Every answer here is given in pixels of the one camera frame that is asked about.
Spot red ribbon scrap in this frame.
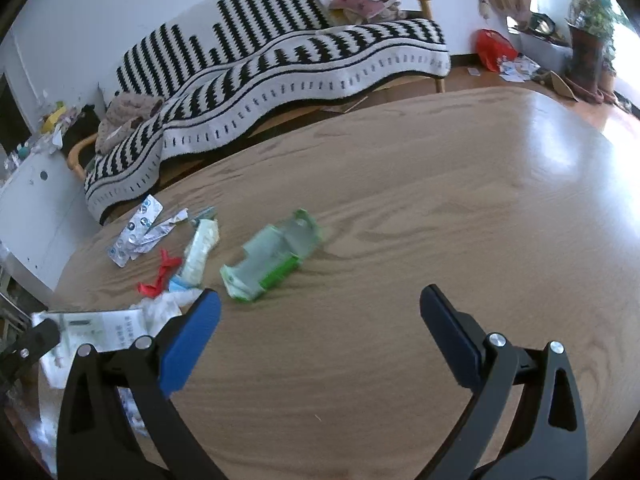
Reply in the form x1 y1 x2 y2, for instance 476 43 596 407
137 248 183 297

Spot scattered paper scraps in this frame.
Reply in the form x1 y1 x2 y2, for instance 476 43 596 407
497 56 542 82

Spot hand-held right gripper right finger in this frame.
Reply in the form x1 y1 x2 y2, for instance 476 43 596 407
419 284 590 480

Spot cardboard piece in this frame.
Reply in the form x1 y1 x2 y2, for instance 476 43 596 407
541 70 577 99

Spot sofa with striped blanket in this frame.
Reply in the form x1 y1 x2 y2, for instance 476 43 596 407
83 0 452 227

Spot silver blister pack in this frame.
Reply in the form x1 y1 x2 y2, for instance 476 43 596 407
106 195 165 268
117 386 152 437

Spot red plastic bag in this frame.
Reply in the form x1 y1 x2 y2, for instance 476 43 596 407
474 29 519 72

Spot dark box with clutter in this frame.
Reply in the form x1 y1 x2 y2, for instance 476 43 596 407
64 105 107 162

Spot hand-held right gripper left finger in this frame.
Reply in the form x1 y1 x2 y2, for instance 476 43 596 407
56 287 222 480

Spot potted plant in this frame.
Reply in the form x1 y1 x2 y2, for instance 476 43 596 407
566 0 632 103

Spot brown plush garment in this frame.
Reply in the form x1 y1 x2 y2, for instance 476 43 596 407
94 92 164 155

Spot white crumpled tissue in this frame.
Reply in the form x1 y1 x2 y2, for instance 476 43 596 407
127 289 201 332

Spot white crumpled wrapper strip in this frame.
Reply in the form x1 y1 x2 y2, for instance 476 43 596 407
129 207 190 261

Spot white printed leaflet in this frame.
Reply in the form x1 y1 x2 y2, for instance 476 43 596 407
31 307 152 391

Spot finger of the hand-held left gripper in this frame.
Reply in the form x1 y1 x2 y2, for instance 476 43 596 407
0 317 62 387

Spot white cabinet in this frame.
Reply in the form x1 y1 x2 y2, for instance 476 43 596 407
0 152 104 292

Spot wooden sofa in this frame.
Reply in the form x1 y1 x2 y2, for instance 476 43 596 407
66 0 447 183

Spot small white green carton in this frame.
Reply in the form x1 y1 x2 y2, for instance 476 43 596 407
179 219 221 287

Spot white box with mirror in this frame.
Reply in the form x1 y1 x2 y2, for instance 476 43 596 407
506 11 573 61

